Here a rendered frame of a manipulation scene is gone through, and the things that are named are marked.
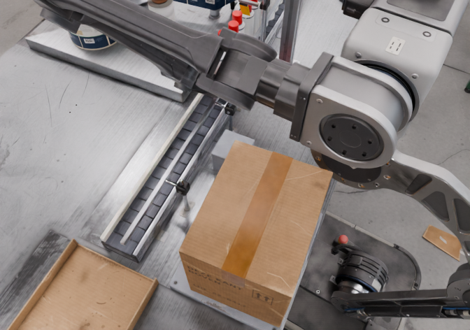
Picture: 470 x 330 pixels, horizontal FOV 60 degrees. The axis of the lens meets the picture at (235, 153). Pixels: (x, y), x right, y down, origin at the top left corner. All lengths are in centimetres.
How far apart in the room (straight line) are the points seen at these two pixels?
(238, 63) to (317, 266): 125
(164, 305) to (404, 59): 82
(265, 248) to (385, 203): 149
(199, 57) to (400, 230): 174
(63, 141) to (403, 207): 166
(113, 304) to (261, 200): 48
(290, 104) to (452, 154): 207
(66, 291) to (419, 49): 98
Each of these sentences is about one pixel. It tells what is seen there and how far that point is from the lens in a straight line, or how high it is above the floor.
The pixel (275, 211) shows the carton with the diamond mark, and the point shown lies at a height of 112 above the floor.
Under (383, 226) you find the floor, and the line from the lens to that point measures 222.
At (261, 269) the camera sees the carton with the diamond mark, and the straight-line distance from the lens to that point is 83.
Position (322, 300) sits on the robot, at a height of 24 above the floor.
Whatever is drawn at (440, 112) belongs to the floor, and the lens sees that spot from 278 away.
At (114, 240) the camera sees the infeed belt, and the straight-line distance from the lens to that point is 115.
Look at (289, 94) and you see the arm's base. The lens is 59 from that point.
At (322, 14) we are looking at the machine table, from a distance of 182.
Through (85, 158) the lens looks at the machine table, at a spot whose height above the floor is 83.
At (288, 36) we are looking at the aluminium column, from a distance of 146.
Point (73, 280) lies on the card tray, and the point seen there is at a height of 83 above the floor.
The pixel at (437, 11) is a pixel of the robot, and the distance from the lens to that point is 70.
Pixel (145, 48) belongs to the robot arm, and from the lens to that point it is 97.
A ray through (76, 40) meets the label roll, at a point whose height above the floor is 92.
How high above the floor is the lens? 191
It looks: 56 degrees down
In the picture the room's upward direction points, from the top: straight up
